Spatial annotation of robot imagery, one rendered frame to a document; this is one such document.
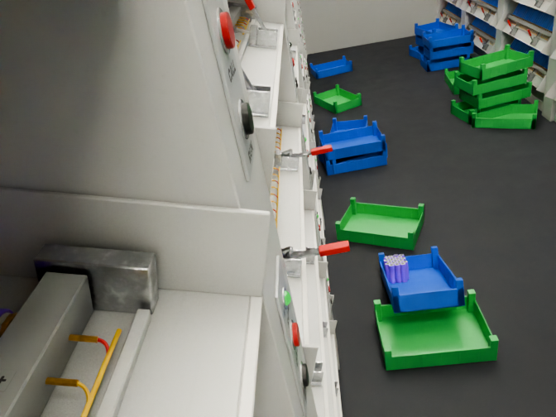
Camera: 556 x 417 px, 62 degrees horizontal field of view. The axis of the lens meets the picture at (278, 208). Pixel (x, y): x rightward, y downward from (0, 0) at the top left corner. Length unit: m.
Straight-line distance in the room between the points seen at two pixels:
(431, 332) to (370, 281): 0.29
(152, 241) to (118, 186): 0.03
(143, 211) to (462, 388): 1.23
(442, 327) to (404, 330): 0.11
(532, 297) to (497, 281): 0.11
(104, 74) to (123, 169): 0.04
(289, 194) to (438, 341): 0.88
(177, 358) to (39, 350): 0.05
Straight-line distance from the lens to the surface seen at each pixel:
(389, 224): 1.91
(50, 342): 0.19
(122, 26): 0.19
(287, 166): 0.77
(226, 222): 0.21
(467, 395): 1.37
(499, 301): 1.61
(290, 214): 0.65
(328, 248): 0.53
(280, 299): 0.29
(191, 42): 0.18
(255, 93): 0.44
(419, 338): 1.47
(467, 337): 1.49
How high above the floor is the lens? 1.11
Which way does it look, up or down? 31 degrees down
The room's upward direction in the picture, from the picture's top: 12 degrees counter-clockwise
